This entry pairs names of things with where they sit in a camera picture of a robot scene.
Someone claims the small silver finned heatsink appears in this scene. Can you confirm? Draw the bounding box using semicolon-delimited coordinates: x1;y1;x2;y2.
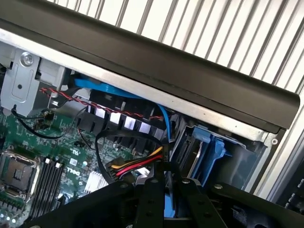
84;170;109;193

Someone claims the black RAM slot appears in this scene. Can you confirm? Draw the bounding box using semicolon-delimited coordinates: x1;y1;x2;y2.
36;162;57;214
48;163;66;209
30;160;52;212
42;163;61;212

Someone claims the green motherboard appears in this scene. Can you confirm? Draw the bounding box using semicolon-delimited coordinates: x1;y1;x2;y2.
0;106;143;228

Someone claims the silver CPU socket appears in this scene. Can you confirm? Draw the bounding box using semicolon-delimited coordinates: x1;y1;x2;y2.
0;149;41;198

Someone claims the black fan shroud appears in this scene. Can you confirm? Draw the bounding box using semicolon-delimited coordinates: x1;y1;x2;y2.
77;91;172;155

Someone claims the black and silver PC case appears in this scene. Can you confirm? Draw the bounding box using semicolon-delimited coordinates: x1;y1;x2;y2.
0;0;301;228

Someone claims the black flat wire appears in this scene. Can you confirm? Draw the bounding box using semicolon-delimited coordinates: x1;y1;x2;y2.
94;131;165;185

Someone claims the blue disk bay bracket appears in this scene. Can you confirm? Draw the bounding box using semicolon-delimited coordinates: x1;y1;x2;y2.
192;126;233;186

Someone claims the thin black wire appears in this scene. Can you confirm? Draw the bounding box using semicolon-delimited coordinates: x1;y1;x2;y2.
10;104;84;140

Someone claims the red and black twisted wire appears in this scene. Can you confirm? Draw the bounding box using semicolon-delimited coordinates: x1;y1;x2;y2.
40;87;165;122

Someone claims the blue flat data wire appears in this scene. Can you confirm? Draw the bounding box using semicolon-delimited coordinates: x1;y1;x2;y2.
73;75;176;218

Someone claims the silver metal bracket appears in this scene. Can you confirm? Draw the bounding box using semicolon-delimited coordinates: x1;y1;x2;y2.
0;47;42;117

